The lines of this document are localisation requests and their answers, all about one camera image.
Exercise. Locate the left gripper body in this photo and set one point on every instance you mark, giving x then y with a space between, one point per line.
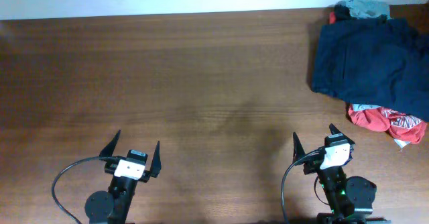
110 168

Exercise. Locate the red printed t-shirt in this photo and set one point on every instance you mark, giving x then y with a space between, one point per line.
388 121

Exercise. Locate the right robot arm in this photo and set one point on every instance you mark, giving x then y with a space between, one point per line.
350 198

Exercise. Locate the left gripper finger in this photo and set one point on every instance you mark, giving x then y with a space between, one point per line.
156 164
108 150

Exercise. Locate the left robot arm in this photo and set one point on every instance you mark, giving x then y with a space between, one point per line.
112 206

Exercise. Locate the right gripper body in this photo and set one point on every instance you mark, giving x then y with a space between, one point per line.
314 164

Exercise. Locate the grey t-shirt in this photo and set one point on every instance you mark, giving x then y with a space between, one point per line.
365 9

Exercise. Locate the navy blue shorts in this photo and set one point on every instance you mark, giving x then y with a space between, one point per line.
368 63

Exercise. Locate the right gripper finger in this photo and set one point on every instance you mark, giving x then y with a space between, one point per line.
298 149
338 134

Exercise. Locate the black garment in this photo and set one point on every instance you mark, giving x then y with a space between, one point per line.
342 13

